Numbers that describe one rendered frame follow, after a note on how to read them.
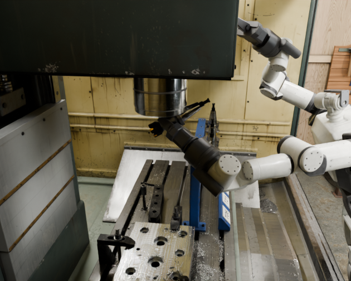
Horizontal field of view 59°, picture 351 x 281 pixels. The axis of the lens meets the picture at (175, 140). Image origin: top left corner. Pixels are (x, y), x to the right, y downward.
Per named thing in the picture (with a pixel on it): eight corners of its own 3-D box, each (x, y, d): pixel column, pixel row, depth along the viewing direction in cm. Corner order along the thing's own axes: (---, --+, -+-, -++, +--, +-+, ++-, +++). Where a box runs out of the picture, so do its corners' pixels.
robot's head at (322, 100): (329, 108, 129) (324, 89, 127) (350, 111, 120) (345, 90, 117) (317, 116, 128) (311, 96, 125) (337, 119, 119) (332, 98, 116)
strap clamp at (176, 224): (182, 227, 131) (182, 197, 125) (178, 250, 119) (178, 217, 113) (174, 227, 131) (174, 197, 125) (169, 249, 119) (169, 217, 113)
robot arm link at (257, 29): (243, 15, 117) (263, 32, 123) (230, 39, 119) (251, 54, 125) (263, 17, 106) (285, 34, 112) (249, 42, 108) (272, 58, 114)
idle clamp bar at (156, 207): (164, 195, 153) (164, 183, 150) (159, 230, 129) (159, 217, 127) (154, 195, 153) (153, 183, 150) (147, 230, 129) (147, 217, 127)
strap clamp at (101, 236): (137, 260, 114) (135, 227, 108) (135, 267, 110) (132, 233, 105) (102, 257, 115) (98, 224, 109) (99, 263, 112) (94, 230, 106)
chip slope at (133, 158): (252, 187, 213) (256, 152, 203) (267, 263, 149) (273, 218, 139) (126, 178, 224) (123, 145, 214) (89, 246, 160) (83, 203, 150)
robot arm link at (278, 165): (244, 173, 100) (296, 164, 105) (262, 187, 90) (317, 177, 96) (246, 141, 96) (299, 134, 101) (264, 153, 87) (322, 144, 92)
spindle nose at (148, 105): (144, 101, 103) (142, 64, 99) (191, 103, 100) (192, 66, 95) (125, 116, 89) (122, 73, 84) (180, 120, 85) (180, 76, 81)
